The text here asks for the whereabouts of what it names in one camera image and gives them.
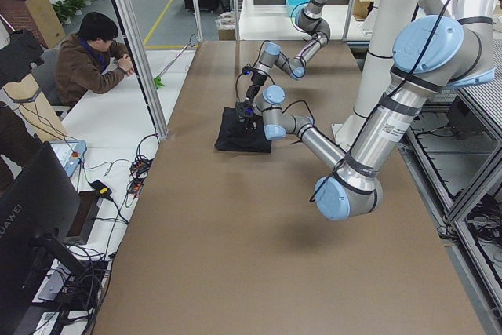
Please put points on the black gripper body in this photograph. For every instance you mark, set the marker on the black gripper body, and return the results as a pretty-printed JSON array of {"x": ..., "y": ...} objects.
[
  {"x": 250, "y": 117},
  {"x": 251, "y": 92}
]

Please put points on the black t-shirt with logo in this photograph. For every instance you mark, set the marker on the black t-shirt with logo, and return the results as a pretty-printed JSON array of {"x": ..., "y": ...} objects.
[{"x": 233, "y": 137}]

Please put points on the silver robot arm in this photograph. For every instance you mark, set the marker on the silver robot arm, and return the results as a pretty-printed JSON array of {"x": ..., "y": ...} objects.
[
  {"x": 418, "y": 48},
  {"x": 291, "y": 33}
]

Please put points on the person in brown jacket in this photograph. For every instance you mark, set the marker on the person in brown jacket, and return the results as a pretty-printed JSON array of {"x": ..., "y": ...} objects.
[{"x": 91, "y": 60}]

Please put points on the teach pendant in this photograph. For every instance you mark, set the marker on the teach pendant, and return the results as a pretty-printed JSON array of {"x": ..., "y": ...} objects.
[{"x": 70, "y": 154}]

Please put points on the black computer monitor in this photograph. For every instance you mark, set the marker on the black computer monitor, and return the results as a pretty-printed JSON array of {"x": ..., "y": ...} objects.
[{"x": 37, "y": 212}]

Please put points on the cardboard box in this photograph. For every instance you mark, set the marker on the cardboard box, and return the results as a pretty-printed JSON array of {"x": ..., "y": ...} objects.
[{"x": 36, "y": 16}]

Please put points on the green handled reacher grabber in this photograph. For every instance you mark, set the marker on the green handled reacher grabber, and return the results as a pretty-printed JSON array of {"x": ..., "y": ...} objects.
[{"x": 158, "y": 79}]

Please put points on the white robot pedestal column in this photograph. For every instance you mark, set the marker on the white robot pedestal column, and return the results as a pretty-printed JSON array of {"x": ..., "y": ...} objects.
[{"x": 391, "y": 17}]

